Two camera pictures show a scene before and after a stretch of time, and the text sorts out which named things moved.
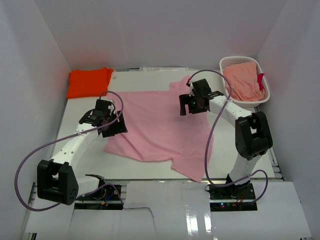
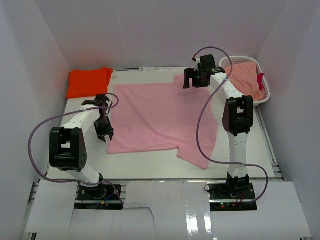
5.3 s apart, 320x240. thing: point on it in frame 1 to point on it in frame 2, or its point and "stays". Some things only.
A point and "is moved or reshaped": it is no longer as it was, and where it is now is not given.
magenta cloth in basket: [259, 77] stays
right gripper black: [186, 99] to [190, 73]
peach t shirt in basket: [243, 80] stays
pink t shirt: [156, 130] is moved or reshaped
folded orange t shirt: [89, 83] stays
